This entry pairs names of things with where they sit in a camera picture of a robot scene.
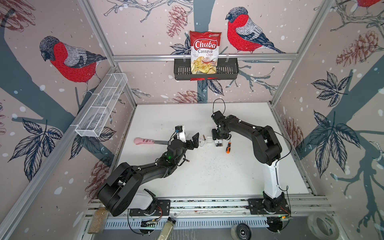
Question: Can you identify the orange black screwdriver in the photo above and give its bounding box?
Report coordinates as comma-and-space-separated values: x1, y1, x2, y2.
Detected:
226, 142, 232, 154

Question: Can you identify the white battery cover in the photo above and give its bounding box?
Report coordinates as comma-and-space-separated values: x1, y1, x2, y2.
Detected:
207, 136, 214, 144

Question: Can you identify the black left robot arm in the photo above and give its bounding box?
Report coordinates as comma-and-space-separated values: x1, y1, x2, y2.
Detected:
97, 133, 200, 217

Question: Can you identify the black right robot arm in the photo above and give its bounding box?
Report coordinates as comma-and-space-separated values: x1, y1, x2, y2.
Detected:
211, 111, 291, 215

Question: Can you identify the beige powder bottle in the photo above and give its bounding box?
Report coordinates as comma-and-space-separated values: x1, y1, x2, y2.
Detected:
158, 217, 177, 240

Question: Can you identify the red cassava chips bag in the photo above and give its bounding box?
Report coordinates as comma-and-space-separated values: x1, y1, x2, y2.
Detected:
190, 31, 222, 74

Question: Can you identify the black round speaker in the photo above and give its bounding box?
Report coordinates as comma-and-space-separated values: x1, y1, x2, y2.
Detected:
231, 223, 252, 240

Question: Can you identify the brown grain bottle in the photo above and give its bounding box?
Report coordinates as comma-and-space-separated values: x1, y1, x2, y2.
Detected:
88, 207, 109, 234

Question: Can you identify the clear tape roll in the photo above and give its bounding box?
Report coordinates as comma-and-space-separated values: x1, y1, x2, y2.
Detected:
307, 213, 340, 240

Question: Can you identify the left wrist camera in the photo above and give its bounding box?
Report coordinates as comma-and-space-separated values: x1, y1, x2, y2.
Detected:
175, 125, 186, 143

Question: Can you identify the pink handled knife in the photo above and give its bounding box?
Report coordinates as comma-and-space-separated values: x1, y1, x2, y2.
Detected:
134, 138, 168, 145

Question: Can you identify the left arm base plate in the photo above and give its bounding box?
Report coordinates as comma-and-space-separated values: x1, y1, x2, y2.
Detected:
129, 200, 171, 218

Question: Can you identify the black wall basket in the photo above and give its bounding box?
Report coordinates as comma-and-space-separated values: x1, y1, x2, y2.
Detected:
174, 58, 239, 81

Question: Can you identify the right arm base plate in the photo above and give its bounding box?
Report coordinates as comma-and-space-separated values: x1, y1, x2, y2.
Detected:
247, 199, 291, 216

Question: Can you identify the white wire mesh shelf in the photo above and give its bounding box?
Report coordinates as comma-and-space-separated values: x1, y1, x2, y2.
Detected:
75, 73, 128, 138

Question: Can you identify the aluminium mounting rail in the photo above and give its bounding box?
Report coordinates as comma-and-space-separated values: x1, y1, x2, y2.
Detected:
118, 194, 334, 219

